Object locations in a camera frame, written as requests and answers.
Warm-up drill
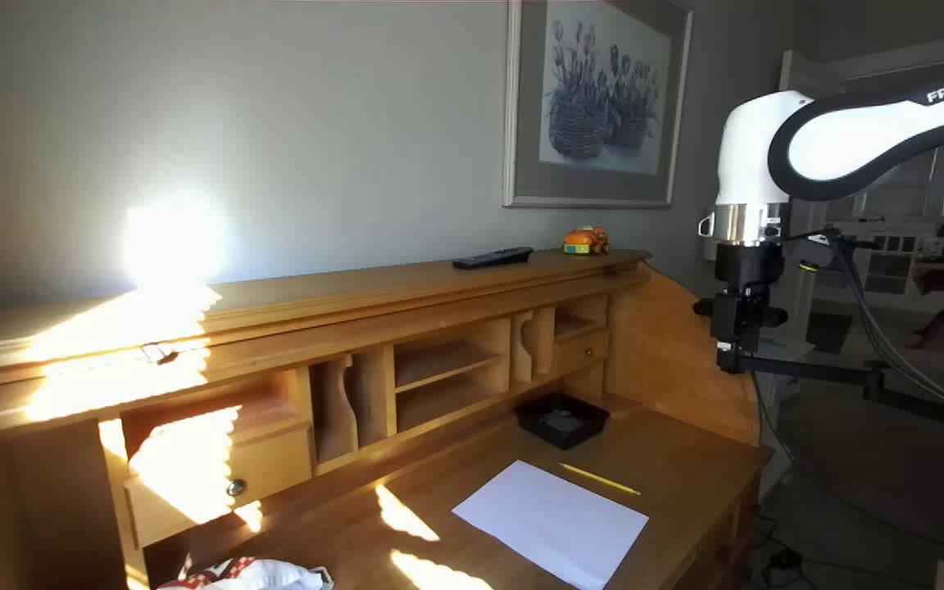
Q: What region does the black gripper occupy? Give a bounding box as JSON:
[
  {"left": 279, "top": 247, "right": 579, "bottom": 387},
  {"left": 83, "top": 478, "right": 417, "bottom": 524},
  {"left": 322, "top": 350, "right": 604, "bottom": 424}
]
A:
[{"left": 710, "top": 240, "right": 787, "bottom": 330}]

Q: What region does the yellow pencil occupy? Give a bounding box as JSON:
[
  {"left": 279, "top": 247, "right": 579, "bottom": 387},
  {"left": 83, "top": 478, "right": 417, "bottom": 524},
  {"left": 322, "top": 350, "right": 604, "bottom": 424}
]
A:
[{"left": 558, "top": 464, "right": 646, "bottom": 500}]

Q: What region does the orange green toy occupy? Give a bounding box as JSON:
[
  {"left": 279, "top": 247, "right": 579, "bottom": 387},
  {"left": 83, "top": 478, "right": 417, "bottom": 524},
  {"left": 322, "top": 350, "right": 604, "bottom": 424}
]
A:
[{"left": 561, "top": 222, "right": 612, "bottom": 259}]

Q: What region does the black plastic tray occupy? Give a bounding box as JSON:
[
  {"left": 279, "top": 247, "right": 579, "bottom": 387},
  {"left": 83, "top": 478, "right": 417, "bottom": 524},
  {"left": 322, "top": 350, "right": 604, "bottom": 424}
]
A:
[{"left": 516, "top": 391, "right": 612, "bottom": 453}]

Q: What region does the framed flower picture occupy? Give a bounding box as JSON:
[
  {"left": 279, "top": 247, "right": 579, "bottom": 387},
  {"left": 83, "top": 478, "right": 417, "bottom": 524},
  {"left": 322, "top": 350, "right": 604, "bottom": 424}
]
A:
[{"left": 503, "top": 0, "right": 697, "bottom": 212}]

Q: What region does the black remote control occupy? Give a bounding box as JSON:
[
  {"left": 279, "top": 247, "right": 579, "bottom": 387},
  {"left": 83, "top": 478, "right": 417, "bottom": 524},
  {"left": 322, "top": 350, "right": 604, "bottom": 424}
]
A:
[{"left": 450, "top": 247, "right": 538, "bottom": 272}]

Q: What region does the black power plug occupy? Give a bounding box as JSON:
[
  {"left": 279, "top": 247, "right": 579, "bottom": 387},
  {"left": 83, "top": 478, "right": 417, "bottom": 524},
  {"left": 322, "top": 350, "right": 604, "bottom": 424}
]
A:
[{"left": 765, "top": 540, "right": 813, "bottom": 584}]

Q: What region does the white paper sheet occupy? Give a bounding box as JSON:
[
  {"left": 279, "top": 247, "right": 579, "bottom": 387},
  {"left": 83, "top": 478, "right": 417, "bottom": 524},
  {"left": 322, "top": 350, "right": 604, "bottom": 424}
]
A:
[{"left": 450, "top": 456, "right": 651, "bottom": 590}]

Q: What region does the wooden desk with hutch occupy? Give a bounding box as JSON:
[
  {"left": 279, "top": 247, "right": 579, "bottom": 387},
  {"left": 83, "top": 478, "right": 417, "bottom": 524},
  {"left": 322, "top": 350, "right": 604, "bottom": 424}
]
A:
[{"left": 0, "top": 247, "right": 771, "bottom": 590}]

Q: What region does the wooden desk drawer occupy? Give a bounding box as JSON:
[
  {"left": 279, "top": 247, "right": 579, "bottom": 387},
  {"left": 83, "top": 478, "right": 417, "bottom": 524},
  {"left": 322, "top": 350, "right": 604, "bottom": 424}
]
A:
[{"left": 123, "top": 419, "right": 319, "bottom": 551}]

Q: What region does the crumpled white red cloth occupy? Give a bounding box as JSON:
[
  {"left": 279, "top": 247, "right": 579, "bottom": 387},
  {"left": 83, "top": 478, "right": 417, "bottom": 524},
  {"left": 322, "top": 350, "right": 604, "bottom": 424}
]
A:
[{"left": 154, "top": 554, "right": 337, "bottom": 590}]

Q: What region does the small metal clip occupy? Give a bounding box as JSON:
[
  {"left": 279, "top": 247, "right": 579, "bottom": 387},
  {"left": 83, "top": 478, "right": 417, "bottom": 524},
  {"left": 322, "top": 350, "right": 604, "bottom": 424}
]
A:
[{"left": 142, "top": 340, "right": 185, "bottom": 368}]

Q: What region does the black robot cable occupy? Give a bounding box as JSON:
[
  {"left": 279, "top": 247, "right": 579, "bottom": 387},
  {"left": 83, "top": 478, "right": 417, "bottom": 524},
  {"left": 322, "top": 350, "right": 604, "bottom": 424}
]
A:
[{"left": 820, "top": 225, "right": 944, "bottom": 437}]

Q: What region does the black camera stand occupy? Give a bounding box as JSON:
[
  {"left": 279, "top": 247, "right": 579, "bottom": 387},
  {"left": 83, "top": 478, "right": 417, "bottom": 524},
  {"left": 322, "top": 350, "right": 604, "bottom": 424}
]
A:
[{"left": 710, "top": 323, "right": 944, "bottom": 444}]

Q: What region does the white door frame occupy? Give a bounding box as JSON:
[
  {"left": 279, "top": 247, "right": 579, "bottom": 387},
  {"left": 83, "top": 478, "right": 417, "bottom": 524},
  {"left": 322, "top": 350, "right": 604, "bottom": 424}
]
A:
[{"left": 768, "top": 31, "right": 944, "bottom": 365}]

